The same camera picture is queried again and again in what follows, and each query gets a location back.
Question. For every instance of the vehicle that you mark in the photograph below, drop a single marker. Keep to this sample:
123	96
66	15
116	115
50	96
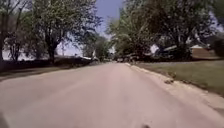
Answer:
133	57

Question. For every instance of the small green tree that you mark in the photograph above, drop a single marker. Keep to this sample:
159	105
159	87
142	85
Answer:
98	46

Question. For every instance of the grey asphalt road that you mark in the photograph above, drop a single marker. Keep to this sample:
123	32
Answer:
100	96

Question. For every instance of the tall leafy tree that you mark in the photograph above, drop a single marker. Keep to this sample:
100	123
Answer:
130	33

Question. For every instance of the dark hedge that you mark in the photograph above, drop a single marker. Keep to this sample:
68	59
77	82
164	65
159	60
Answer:
66	61

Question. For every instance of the dark building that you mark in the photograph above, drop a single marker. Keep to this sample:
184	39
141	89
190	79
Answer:
168	50

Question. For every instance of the large dark-trunked tree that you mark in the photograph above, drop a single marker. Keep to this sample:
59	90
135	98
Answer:
51	50

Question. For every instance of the large spreading tree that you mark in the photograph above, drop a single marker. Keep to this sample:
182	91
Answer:
181	46

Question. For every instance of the pale kerb strip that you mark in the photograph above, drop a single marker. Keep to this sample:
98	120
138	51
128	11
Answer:
186	91

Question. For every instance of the grass lawn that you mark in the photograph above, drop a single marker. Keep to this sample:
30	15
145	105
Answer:
193	71

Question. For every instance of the dirt and grass verge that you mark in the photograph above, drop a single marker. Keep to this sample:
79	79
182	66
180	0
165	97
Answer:
26	70

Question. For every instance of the brown house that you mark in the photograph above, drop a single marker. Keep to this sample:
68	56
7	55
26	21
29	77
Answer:
203	52

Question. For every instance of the dark bush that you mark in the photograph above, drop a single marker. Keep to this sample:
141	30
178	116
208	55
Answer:
218	45

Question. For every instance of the thin-trunked tree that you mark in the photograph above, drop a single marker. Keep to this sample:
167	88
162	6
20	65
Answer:
6	33

